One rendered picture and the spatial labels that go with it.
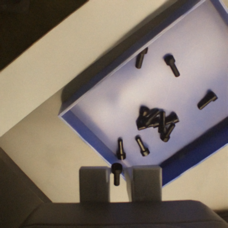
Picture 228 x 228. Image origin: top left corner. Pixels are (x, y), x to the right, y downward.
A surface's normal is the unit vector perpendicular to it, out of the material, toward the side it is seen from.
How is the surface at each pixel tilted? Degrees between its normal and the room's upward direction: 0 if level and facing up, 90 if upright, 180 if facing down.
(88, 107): 0
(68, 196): 0
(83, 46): 0
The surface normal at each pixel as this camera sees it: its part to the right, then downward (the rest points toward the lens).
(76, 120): 0.76, -0.58
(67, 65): 0.02, 0.44
